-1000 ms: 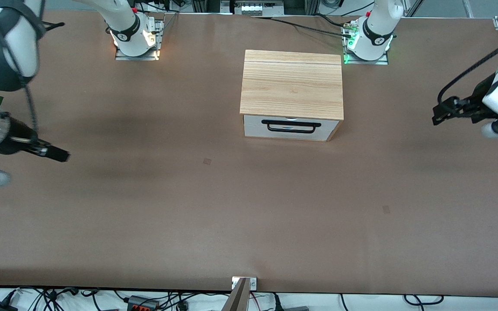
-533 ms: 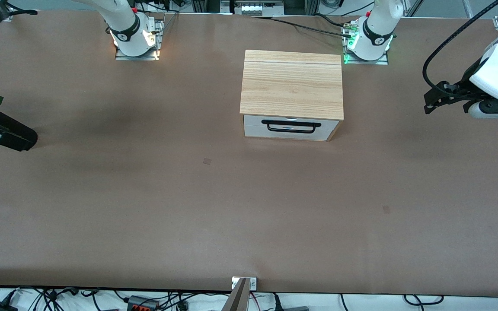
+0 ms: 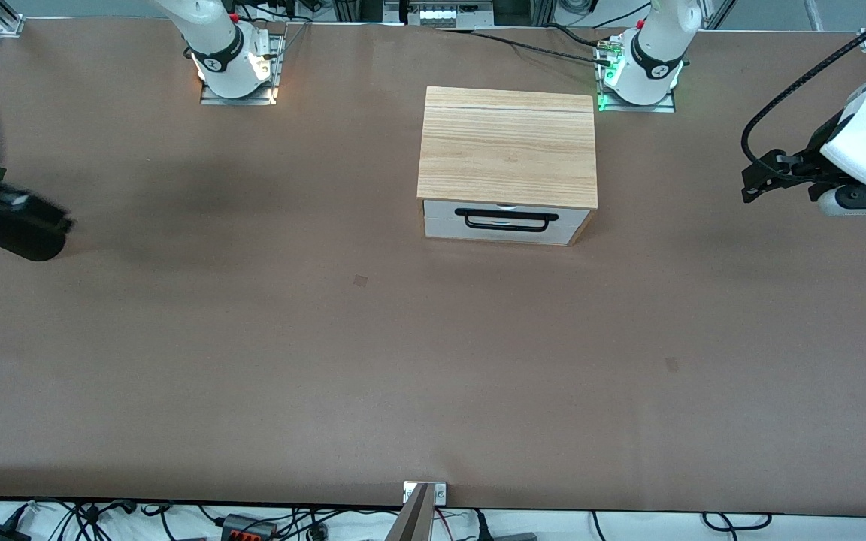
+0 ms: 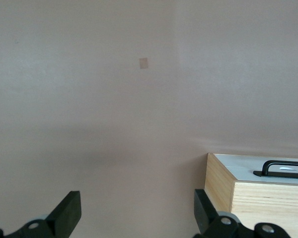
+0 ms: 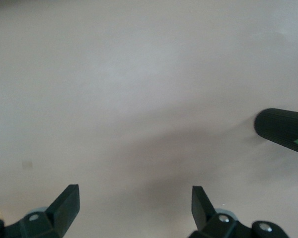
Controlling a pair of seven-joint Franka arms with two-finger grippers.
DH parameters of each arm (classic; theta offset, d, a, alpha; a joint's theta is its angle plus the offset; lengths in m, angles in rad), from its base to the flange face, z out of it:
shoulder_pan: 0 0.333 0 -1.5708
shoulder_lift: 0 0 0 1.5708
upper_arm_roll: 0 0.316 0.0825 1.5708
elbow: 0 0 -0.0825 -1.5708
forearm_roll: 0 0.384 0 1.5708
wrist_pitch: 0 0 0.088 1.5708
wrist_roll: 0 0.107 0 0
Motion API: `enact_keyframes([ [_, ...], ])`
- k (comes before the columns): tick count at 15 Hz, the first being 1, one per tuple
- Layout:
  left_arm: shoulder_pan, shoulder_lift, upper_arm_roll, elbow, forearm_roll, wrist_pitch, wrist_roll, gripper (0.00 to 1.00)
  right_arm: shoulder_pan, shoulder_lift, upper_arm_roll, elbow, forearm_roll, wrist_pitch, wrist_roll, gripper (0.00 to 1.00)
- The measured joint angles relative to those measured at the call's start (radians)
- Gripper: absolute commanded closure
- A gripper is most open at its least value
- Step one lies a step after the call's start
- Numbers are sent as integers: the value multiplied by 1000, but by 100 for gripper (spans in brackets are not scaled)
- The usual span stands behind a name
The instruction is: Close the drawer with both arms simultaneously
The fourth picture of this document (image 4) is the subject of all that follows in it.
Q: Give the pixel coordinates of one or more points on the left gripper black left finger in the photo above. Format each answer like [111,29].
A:
[64,215]

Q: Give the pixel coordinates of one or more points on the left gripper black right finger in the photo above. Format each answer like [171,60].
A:
[204,213]

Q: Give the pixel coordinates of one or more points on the wooden drawer with white front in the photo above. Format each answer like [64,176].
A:
[241,167]

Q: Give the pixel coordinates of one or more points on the light wooden drawer cabinet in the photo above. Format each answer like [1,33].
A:
[263,200]

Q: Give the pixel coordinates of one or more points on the tan tape patch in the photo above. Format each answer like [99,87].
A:
[143,63]

